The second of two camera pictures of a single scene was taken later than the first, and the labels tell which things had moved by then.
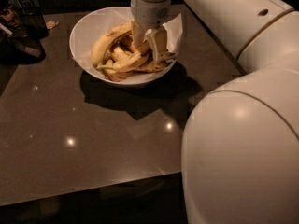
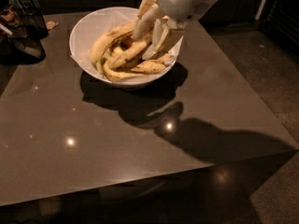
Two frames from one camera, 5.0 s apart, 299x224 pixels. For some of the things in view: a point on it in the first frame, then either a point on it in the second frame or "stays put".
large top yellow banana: (100, 45) stays put
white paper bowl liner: (92, 24) stays put
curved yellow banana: (128, 63) -> (120, 59)
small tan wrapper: (51, 24) stays put
